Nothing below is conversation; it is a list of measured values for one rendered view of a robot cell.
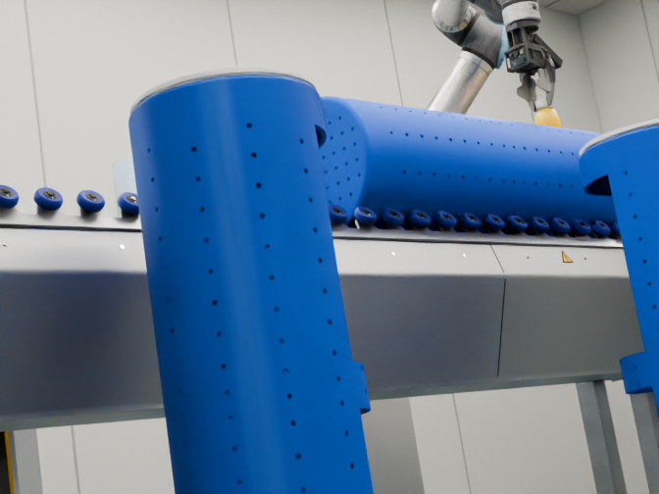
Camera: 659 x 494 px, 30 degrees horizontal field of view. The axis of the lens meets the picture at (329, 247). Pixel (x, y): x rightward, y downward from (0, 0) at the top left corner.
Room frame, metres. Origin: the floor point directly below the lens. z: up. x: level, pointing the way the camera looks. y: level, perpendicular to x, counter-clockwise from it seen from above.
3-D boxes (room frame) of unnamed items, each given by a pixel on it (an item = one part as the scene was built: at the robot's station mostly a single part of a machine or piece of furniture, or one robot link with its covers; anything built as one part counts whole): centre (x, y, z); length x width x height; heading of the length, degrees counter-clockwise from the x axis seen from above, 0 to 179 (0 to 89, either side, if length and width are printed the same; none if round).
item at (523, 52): (2.87, -0.55, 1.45); 0.09 x 0.08 x 0.12; 133
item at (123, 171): (2.08, 0.31, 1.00); 0.10 x 0.04 x 0.15; 43
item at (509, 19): (2.87, -0.56, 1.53); 0.10 x 0.09 x 0.05; 43
